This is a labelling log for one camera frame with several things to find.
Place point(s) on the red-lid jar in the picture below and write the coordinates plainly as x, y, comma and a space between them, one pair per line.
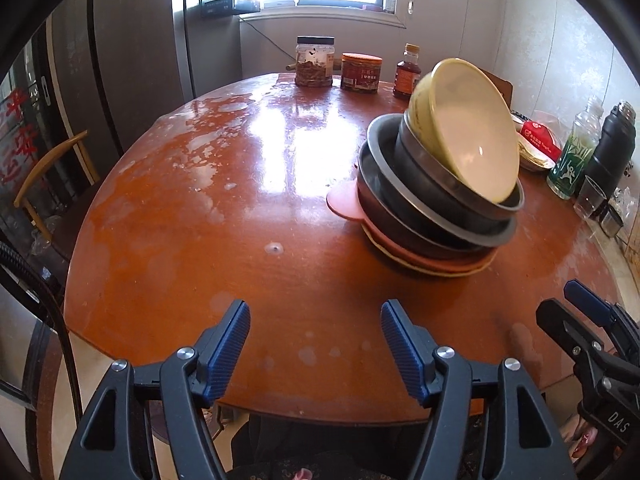
361, 75

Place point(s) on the pink bear-face plate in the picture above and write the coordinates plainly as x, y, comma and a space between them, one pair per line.
345, 200

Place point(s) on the clear plastic cup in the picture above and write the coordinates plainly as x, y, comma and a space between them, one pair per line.
590, 200

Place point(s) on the amber sauce bottle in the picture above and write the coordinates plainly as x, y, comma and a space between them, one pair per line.
406, 77

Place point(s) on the black thermos flask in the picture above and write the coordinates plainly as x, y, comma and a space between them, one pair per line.
612, 155

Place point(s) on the grey refrigerator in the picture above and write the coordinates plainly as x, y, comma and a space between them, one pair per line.
125, 60

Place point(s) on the person's right hand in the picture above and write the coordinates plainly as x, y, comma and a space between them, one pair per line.
582, 442

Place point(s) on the white dish with food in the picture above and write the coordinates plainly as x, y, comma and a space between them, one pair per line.
532, 157

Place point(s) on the red tissue pack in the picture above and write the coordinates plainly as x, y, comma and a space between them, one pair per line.
542, 137

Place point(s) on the glass door with red decals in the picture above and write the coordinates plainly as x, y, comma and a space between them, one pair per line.
20, 150

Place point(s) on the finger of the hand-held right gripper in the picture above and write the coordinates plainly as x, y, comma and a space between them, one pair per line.
590, 302
575, 340

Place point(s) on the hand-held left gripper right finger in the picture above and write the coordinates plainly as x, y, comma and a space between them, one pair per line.
407, 355

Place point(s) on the small steel bowl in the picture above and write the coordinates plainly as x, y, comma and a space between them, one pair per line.
415, 160

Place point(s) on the steel plate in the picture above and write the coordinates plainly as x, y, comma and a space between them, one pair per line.
370, 180

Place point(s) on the wooden chair with curved back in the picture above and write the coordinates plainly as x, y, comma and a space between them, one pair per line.
45, 170

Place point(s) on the small steel cup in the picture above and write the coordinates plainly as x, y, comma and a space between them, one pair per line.
611, 222

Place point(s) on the green-label plastic bottle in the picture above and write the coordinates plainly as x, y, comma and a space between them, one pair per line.
572, 160

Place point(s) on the dark-lid clear jar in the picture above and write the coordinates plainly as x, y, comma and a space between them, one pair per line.
314, 65

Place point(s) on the yellow shell-shaped plate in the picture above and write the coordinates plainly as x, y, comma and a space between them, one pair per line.
425, 271

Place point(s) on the wooden chair with cutout back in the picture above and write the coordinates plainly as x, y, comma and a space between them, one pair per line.
502, 90

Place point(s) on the large steel bowl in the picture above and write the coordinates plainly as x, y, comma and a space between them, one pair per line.
385, 145

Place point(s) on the person's floral trousers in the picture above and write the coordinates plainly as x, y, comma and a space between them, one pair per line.
320, 450

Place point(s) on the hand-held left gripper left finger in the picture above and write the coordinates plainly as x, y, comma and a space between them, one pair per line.
227, 355

